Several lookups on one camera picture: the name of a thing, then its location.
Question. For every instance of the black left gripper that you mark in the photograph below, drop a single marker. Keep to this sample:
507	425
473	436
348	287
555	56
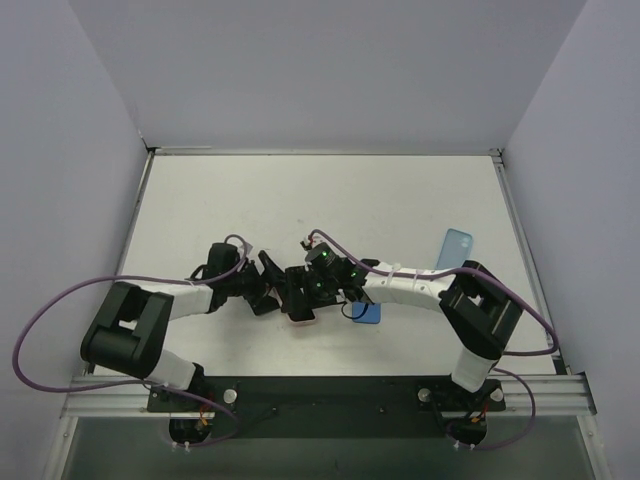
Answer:
257	288

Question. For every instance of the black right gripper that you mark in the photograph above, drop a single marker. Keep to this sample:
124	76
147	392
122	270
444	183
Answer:
295	292

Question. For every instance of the light blue phone case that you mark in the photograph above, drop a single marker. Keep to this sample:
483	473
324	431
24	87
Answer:
455	250

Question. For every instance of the pink phone case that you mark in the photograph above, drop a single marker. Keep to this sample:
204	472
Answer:
274	293

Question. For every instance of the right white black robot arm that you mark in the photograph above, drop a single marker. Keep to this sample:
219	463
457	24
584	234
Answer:
482	315

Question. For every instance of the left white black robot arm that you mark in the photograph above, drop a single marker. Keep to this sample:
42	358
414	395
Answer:
128	332

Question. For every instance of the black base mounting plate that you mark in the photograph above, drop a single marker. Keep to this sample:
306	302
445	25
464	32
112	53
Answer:
323	407

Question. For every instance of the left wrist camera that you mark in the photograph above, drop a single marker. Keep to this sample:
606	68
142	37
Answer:
246	246

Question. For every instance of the aluminium back frame rail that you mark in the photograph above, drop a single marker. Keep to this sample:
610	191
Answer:
393	151

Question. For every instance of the aluminium frame rail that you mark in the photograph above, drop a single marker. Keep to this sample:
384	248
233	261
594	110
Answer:
126	194
554	395
393	151
529	335

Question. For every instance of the aluminium left frame rail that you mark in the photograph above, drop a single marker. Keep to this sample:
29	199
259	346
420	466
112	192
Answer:
126	194

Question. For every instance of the aluminium right frame rail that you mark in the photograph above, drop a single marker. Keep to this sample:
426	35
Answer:
529	335

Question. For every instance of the aluminium front frame rail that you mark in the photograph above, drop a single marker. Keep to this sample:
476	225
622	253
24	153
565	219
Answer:
554	395

